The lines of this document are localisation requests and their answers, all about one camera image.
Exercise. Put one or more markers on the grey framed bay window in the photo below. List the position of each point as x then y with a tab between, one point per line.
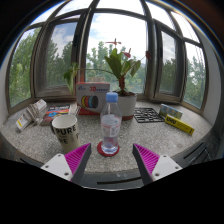
170	66

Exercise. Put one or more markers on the flat round red coaster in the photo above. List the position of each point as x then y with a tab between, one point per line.
100	150

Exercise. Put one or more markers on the white and yellow package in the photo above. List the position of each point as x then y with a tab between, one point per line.
21	121

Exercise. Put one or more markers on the colourful dark magazine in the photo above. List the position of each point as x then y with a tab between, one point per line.
55	113

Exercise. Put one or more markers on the dark slatted panel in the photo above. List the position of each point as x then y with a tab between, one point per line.
110	178

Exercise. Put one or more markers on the white and red filament box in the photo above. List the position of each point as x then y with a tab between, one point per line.
91	96

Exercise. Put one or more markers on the long yellow glue box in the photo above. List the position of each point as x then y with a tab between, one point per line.
180	125

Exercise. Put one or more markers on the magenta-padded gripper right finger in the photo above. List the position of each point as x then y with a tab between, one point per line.
163	166

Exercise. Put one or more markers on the potted plant with red flowers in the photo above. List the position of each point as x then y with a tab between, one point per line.
120	66

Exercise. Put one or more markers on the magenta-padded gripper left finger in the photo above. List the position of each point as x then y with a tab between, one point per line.
61	166

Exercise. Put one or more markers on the pastel blue box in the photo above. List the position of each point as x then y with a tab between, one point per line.
170	111

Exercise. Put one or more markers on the clear blue-capped water bottle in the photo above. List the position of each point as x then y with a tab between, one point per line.
111	126

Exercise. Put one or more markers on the cream mug with black lettering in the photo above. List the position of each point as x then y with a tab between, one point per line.
66	133

